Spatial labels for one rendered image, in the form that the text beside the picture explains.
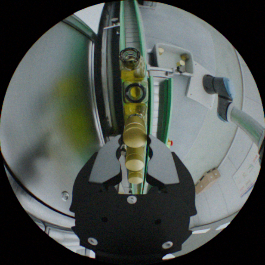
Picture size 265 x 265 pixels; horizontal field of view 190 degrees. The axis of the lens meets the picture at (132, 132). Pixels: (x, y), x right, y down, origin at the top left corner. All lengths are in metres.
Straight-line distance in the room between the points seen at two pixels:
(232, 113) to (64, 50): 0.64
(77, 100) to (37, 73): 0.12
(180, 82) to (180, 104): 0.15
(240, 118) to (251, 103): 3.24
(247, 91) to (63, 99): 3.93
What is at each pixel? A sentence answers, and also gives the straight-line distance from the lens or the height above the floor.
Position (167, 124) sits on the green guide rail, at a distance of 0.35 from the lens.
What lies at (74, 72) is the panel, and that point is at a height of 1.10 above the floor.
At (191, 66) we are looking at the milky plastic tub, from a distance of 0.57.
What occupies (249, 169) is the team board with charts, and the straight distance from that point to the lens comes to 3.82.
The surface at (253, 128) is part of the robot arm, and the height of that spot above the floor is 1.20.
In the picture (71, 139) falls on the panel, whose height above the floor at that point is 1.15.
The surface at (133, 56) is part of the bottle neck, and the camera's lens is 0.16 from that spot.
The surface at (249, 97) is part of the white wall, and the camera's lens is 3.78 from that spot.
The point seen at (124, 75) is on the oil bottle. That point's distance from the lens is 0.18.
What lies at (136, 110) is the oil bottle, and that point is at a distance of 0.18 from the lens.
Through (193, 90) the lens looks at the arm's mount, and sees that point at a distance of 0.61.
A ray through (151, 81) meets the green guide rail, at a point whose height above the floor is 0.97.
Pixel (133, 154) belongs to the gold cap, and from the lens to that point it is 0.15.
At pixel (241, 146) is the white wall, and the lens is 3.82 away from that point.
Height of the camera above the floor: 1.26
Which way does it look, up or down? 61 degrees down
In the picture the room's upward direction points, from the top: 175 degrees counter-clockwise
